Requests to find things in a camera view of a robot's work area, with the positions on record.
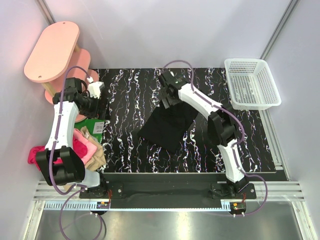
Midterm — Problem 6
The beige t shirt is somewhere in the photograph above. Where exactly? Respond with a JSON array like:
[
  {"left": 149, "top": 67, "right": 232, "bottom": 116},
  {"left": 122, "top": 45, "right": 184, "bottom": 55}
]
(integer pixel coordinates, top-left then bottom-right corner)
[{"left": 80, "top": 126, "right": 106, "bottom": 171}]

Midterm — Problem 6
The green plastic folder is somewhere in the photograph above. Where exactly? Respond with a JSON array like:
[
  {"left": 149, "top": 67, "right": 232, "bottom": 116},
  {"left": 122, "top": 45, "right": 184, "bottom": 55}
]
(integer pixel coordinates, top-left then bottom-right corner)
[{"left": 74, "top": 118, "right": 105, "bottom": 143}]

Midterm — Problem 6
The white plastic basket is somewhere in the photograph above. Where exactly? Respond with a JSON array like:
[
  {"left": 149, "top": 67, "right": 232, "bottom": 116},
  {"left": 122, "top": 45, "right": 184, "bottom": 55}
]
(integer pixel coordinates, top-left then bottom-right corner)
[{"left": 224, "top": 58, "right": 282, "bottom": 111}]

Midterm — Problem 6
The black t shirt flower print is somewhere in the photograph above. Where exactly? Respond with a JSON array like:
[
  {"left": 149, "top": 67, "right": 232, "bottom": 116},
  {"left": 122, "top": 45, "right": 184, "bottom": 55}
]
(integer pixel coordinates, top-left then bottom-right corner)
[{"left": 138, "top": 101, "right": 199, "bottom": 153}]

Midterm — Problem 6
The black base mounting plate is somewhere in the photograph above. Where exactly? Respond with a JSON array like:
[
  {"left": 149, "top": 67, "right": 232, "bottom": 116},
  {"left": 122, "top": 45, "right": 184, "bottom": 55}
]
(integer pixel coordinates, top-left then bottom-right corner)
[{"left": 79, "top": 172, "right": 258, "bottom": 209}]

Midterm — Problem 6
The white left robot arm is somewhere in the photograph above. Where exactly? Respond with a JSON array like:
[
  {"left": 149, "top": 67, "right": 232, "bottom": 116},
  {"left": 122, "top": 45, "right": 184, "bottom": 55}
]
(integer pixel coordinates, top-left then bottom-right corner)
[{"left": 35, "top": 77, "right": 108, "bottom": 198}]

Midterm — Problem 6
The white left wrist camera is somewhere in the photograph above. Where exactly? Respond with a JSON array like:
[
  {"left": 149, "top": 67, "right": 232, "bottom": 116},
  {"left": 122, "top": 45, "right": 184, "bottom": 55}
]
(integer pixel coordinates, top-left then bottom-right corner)
[{"left": 86, "top": 76, "right": 105, "bottom": 99}]

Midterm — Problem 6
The pink three-tier shelf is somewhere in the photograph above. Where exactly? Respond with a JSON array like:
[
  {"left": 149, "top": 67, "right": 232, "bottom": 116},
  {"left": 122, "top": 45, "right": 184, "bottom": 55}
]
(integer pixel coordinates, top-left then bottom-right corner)
[{"left": 24, "top": 21, "right": 99, "bottom": 104}]

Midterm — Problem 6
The magenta red t shirt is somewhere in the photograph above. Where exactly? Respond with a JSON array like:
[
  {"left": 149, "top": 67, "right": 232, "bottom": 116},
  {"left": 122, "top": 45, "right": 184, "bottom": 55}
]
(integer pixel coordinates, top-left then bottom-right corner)
[{"left": 27, "top": 139, "right": 90, "bottom": 171}]

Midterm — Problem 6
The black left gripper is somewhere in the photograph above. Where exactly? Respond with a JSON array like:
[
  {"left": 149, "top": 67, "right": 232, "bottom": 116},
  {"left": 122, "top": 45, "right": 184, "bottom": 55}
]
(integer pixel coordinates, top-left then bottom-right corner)
[{"left": 80, "top": 92, "right": 111, "bottom": 121}]

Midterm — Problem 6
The light pink t shirt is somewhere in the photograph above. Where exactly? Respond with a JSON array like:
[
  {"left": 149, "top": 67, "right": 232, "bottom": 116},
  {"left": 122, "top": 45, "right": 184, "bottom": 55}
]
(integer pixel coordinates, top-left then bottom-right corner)
[{"left": 72, "top": 128, "right": 97, "bottom": 164}]

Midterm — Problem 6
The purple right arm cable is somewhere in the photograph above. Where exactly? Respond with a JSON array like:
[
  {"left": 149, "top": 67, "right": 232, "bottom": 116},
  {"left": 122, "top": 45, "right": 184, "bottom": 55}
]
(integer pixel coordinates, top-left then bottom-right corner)
[{"left": 162, "top": 59, "right": 269, "bottom": 217}]

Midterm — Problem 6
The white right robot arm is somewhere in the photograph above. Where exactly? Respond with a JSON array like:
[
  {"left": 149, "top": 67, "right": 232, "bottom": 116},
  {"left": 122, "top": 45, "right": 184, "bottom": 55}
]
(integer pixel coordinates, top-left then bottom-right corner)
[{"left": 160, "top": 82, "right": 249, "bottom": 199}]

